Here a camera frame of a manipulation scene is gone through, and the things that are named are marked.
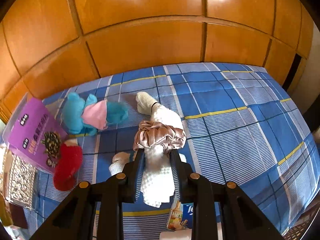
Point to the blue plaid tablecloth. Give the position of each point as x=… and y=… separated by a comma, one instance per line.
x=240, y=126

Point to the white towel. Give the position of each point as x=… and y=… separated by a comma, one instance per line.
x=157, y=183

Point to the white sock with black band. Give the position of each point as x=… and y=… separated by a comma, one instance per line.
x=145, y=103

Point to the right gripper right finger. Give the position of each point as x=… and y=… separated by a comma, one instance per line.
x=181, y=172

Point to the purple tissue box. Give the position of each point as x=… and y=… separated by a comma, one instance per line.
x=33, y=134

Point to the turquoise plush toy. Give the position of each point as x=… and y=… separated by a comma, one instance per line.
x=92, y=114

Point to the red plush heart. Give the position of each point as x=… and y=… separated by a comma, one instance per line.
x=67, y=166

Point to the wooden wardrobe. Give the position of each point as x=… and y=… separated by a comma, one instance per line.
x=51, y=45

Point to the pink satin scrunchie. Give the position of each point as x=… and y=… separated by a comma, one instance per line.
x=151, y=134

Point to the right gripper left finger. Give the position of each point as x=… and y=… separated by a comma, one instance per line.
x=134, y=173

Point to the ornate metal tissue box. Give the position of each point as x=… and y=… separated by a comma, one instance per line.
x=17, y=179

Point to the blue tissue packet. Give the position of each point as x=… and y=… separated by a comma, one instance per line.
x=180, y=216

